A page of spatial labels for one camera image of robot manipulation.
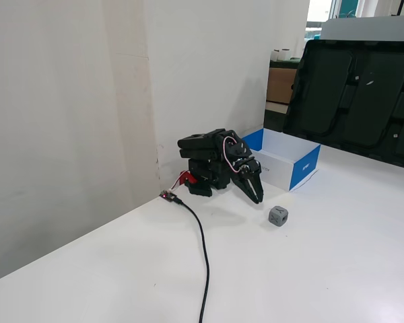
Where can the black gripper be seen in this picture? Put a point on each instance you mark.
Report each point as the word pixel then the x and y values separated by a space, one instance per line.
pixel 250 177

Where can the blue and white cardboard box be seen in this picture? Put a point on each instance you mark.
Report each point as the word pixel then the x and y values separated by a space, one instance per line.
pixel 289 161

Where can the dark green shelf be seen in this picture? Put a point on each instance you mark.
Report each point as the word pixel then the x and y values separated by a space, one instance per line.
pixel 291 63

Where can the white cup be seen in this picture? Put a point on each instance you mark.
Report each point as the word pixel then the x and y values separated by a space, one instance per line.
pixel 285 54
pixel 276 55

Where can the small controller circuit board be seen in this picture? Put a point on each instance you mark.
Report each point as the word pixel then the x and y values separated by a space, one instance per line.
pixel 168 196

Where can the black plastic moulded tray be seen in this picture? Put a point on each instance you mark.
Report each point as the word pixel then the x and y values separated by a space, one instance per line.
pixel 353 97

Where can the gray flat panel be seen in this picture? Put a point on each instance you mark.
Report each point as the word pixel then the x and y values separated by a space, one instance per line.
pixel 370 28

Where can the red table clamp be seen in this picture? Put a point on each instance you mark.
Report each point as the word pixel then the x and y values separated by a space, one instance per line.
pixel 187 176

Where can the gray block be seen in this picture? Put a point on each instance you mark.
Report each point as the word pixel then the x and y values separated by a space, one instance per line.
pixel 278 216

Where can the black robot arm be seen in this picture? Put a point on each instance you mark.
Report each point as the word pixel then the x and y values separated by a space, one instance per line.
pixel 202 153

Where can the brown cardboard box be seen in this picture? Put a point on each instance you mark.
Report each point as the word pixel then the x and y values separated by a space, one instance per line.
pixel 281 85

